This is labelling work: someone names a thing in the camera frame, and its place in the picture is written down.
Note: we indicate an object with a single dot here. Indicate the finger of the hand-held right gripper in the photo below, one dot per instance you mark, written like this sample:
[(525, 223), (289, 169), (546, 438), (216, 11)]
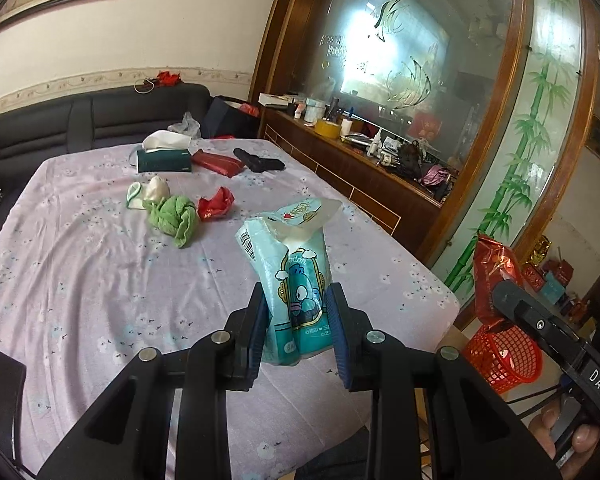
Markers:
[(535, 321)]

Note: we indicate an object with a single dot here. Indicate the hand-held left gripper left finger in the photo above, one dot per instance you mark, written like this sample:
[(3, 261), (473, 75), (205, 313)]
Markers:
[(257, 332)]

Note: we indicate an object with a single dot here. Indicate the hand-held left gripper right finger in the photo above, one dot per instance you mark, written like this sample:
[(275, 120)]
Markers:
[(337, 337)]

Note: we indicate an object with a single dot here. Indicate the red plastic basket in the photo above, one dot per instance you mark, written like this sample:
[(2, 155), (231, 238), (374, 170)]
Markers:
[(505, 360)]

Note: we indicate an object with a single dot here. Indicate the teal cartoon tissue packet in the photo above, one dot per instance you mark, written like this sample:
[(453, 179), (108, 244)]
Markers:
[(295, 280)]

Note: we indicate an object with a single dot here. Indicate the red foil wrapper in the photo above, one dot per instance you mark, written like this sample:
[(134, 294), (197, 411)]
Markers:
[(495, 270)]

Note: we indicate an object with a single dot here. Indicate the person's right hand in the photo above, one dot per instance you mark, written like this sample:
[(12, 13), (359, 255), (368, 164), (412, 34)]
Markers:
[(587, 438)]

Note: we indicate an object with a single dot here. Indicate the red gift box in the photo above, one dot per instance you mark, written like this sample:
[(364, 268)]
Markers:
[(562, 272)]

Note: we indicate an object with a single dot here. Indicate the gold ornament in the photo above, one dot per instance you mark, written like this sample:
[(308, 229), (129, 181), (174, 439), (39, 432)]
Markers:
[(541, 250)]

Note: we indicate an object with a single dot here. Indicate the crumpled red wrapper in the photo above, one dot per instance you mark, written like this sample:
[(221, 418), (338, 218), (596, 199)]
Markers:
[(215, 203)]

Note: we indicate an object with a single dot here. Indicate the green knitted cloth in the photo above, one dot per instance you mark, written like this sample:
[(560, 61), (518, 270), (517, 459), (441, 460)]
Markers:
[(172, 217)]

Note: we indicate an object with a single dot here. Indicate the purple floral tablecloth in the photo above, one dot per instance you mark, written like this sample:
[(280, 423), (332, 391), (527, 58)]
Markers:
[(105, 270)]

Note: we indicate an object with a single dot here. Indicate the wooden cabinet with mirror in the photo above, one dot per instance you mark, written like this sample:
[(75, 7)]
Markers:
[(330, 170)]

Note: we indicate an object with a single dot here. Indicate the pink cloth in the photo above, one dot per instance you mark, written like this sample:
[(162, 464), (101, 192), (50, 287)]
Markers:
[(437, 177)]

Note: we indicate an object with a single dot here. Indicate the crumpled white tissue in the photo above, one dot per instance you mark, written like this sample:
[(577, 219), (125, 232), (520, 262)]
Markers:
[(159, 189)]

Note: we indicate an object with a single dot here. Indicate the red zip pouch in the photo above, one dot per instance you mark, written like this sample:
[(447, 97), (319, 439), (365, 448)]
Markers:
[(217, 162)]

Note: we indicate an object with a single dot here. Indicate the white mask with green rim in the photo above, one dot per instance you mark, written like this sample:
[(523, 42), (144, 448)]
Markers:
[(137, 197)]

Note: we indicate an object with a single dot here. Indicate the bamboo painted glass panel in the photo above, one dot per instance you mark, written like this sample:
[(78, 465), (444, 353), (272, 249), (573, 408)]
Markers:
[(530, 135)]

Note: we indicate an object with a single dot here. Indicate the black handbag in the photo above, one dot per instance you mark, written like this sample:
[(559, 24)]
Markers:
[(411, 160)]

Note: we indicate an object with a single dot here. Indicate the dark green tissue box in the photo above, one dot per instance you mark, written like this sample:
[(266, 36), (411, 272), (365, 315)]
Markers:
[(162, 160)]

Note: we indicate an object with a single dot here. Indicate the black paper bag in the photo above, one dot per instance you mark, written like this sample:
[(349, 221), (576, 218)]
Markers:
[(230, 120)]

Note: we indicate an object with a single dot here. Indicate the clear plastic bag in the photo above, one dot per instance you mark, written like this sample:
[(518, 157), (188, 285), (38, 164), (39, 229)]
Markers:
[(187, 125)]

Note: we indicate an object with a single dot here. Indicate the white jar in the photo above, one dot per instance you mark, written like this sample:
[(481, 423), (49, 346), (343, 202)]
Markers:
[(315, 111)]

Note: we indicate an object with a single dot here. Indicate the flat white box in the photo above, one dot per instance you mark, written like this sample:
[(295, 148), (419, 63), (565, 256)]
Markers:
[(272, 99)]

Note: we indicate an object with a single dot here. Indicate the black smartphone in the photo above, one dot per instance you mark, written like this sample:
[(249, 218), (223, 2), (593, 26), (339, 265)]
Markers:
[(5, 400)]

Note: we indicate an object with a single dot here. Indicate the red cloth item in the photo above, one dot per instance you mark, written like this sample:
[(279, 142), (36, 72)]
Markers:
[(169, 78)]

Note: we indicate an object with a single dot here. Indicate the black sofa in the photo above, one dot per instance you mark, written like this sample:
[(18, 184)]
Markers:
[(80, 120)]

